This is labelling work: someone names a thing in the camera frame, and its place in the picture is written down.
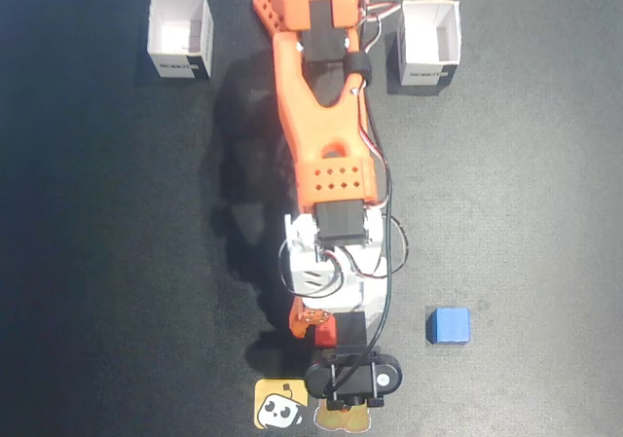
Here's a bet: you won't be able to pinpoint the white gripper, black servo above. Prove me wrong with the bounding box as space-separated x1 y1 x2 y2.
280 247 391 349

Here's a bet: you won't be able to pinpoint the red cube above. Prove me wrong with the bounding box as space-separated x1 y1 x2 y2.
313 323 339 350

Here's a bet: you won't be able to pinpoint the blue cube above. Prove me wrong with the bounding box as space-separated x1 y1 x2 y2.
425 307 472 346

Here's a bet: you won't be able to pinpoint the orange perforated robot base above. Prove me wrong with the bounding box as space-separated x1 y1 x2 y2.
251 0 284 33

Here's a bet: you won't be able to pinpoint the white cardboard box, black label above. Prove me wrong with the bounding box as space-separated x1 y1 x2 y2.
396 0 461 87
147 0 215 80

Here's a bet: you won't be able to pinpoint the yellow robot face sticker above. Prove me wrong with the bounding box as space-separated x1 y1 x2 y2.
253 378 310 430

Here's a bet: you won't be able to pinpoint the hugging face emoji sticker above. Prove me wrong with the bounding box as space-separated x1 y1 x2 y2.
313 400 371 431

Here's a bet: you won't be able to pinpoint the black camera cable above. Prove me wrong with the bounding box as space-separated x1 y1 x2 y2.
330 81 394 394

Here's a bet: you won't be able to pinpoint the red white black servo wires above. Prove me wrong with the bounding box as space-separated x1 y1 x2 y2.
359 1 409 282

